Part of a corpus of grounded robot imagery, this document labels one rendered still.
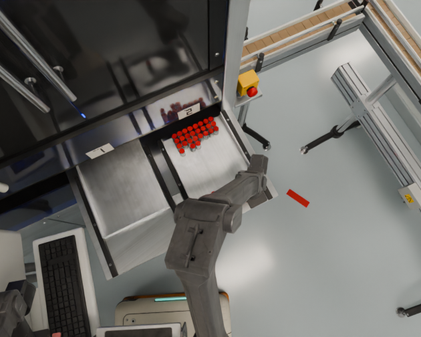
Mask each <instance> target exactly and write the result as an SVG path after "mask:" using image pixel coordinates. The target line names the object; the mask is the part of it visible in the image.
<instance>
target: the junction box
mask: <svg viewBox="0 0 421 337"><path fill-rule="evenodd" d="M398 192H399V193H400V194H401V196H402V198H403V200H404V201H405V202H406V204H407V206H408V207H409V208H410V210H414V209H420V208H421V190H420V188H419V186H418V185H417V184H416V183H412V184H409V185H406V186H403V187H402V188H400V189H398Z"/></svg>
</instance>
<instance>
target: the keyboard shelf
mask: <svg viewBox="0 0 421 337"><path fill-rule="evenodd" d="M70 235H75V238H76V245H77V250H78V257H79V262H80V269H81V275H82V282H83V287H84V294H85V299H86V306H87V311H88V318H89V323H90V330H91V335H92V337H94V336H95V335H96V329H97V328H99V327H101V326H100V318H99V313H98V307H97V302H96V295H95V291H94V283H93V279H92V272H91V267H90V261H89V256H88V248H87V244H86V237H85V233H84V228H82V227H79V228H76V229H72V230H69V231H64V232H62V233H58V234H55V235H50V236H47V237H43V238H40V239H36V240H34V241H33V253H34V259H35V268H36V274H37V284H38V288H36V291H35V295H34V299H33V303H32V306H31V310H30V315H31V326H32V331H33V332H34V331H38V330H44V329H49V323H48V317H47V308H46V303H45V293H44V287H43V278H42V272H41V263H40V257H39V248H38V245H39V244H42V243H46V242H48V241H53V240H56V239H60V238H63V237H67V236H70Z"/></svg>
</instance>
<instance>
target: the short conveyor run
mask: <svg viewBox="0 0 421 337"><path fill-rule="evenodd" d="M322 3H323V0H318V1H317V3H316V5H315V8H314V10H313V11H312V12H311V13H308V14H306V15H303V16H301V17H298V18H297V19H294V20H292V21H289V22H287V23H284V24H283V25H280V26H278V27H275V28H273V29H270V30H269V31H266V32H264V33H261V34H259V35H256V36H255V37H252V38H250V39H249V38H248V37H247V36H248V29H249V28H248V27H246V32H245V40H244V44H243V52H242V58H241V65H240V69H242V68H245V67H247V66H249V65H251V66H252V68H253V70H254V71H255V73H256V74H257V75H258V74H260V73H263V72H265V71H267V70H270V69H271V68H274V67H276V66H278V65H281V64H283V63H285V62H288V61H289V60H292V59H294V58H296V57H299V56H301V55H303V54H305V53H307V52H309V51H312V50H314V49H317V48H319V47H321V46H323V45H325V44H327V43H330V42H332V41H335V40H337V39H339V38H341V37H343V36H345V35H348V34H350V33H353V32H355V31H357V29H358V27H359V26H360V25H361V23H362V21H363V20H364V19H365V15H364V14H363V13H361V10H363V8H364V5H362V6H359V7H357V6H356V5H355V3H354V2H353V1H352V0H339V1H336V2H334V3H331V4H329V5H326V6H325V7H324V6H323V5H322Z"/></svg>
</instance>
